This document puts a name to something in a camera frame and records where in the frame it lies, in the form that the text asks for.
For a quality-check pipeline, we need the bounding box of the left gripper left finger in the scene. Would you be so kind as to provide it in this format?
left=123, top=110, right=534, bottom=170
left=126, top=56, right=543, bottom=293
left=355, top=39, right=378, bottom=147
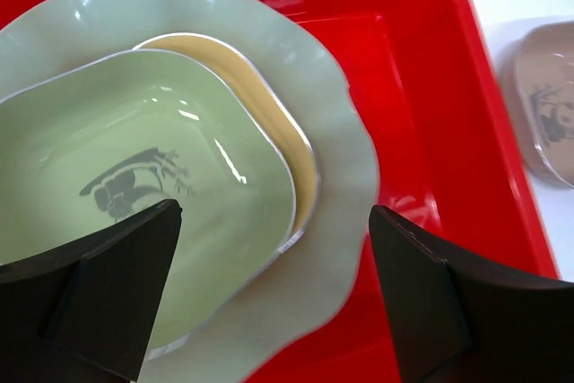
left=1, top=199, right=182, bottom=382

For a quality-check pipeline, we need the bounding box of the red plastic bin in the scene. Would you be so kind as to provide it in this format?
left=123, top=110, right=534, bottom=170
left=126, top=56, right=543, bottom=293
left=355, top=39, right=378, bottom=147
left=0, top=0, right=560, bottom=383

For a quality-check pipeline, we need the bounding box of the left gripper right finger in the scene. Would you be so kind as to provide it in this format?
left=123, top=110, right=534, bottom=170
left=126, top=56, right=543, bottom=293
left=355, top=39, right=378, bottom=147
left=369, top=205, right=573, bottom=382

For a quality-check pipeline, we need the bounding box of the brown square plate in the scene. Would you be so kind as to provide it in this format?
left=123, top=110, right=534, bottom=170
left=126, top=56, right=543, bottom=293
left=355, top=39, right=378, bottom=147
left=500, top=21, right=573, bottom=188

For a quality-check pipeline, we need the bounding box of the large green scalloped bowl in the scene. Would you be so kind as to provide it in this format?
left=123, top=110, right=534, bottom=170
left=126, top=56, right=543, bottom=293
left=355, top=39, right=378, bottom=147
left=1, top=0, right=378, bottom=382

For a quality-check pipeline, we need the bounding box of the green square plate front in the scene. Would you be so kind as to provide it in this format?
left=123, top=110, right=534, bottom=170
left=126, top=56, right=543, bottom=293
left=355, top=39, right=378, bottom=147
left=1, top=49, right=296, bottom=359

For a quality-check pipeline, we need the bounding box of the yellow square plate front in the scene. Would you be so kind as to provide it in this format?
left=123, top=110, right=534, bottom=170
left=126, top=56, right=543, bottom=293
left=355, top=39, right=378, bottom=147
left=135, top=32, right=320, bottom=249

